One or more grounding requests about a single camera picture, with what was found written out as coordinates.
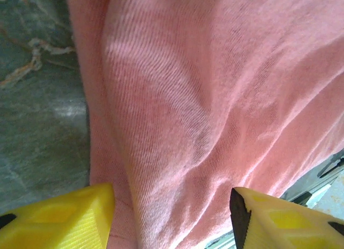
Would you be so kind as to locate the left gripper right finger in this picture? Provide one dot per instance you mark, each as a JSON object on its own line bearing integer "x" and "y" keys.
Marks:
{"x": 290, "y": 227}

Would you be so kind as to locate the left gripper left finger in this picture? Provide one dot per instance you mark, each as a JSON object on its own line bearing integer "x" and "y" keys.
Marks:
{"x": 59, "y": 222}

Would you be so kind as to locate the pink t-shirt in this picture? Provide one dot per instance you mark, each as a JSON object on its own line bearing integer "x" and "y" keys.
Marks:
{"x": 201, "y": 98}

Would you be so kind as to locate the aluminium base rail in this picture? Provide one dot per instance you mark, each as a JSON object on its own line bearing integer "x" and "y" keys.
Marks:
{"x": 309, "y": 187}

